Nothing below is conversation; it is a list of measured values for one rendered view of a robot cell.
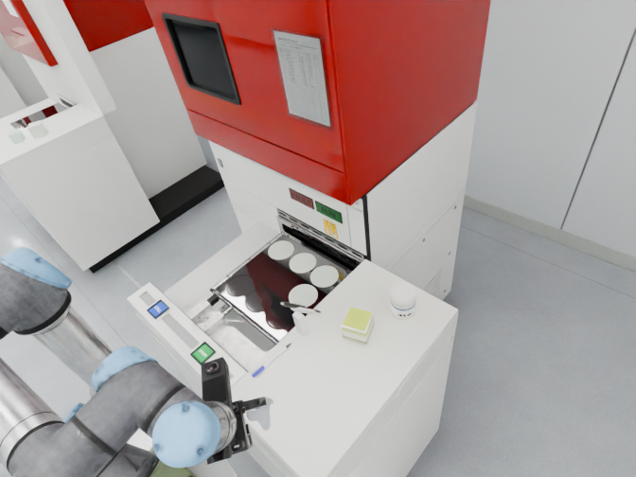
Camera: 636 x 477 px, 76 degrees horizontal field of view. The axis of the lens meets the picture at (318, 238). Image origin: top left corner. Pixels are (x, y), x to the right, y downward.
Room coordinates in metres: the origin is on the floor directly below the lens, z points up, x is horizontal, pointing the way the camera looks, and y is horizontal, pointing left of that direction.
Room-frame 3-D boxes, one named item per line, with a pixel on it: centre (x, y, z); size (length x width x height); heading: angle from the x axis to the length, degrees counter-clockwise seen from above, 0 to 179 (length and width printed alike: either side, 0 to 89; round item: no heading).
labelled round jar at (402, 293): (0.71, -0.21, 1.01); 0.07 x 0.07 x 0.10
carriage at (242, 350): (0.79, 0.35, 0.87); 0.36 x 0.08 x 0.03; 40
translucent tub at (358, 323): (0.66, -0.07, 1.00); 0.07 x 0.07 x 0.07; 59
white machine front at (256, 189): (1.26, 0.10, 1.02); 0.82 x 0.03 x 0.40; 40
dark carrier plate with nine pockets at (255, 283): (0.97, 0.15, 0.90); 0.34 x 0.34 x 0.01; 40
